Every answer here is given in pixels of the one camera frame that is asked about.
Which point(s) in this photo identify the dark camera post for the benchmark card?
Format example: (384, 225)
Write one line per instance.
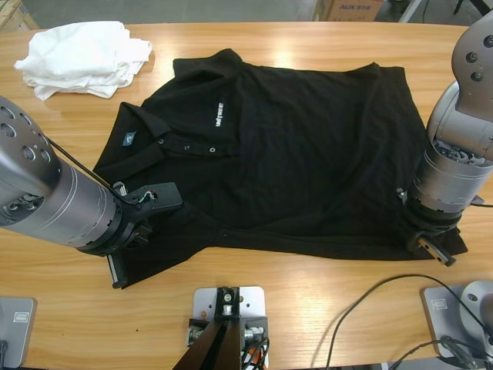
(215, 347)

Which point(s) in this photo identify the white mount block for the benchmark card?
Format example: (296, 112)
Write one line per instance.
(252, 300)

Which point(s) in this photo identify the grey metal stand leg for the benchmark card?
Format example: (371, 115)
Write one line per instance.
(410, 9)

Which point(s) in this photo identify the brown cardboard box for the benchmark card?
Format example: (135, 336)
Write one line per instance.
(15, 15)

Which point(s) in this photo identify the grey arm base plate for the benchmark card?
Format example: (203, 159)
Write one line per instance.
(17, 327)
(447, 312)

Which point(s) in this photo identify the black polo shirt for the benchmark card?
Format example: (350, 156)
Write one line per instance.
(308, 154)

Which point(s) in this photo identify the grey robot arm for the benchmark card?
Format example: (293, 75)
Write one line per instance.
(462, 135)
(50, 200)

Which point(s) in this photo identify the white folded shirt pile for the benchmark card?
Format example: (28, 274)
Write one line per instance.
(84, 58)

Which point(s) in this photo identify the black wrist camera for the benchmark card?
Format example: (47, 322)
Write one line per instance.
(165, 196)

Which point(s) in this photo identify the white printed cardboard box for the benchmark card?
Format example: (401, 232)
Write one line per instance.
(346, 9)

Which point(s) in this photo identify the black metal corner bracket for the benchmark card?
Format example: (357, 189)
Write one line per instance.
(256, 331)
(196, 331)

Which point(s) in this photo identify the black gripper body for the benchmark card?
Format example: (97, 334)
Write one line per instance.
(427, 227)
(131, 227)

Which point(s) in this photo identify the black tripod leg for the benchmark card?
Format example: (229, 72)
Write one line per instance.
(477, 7)

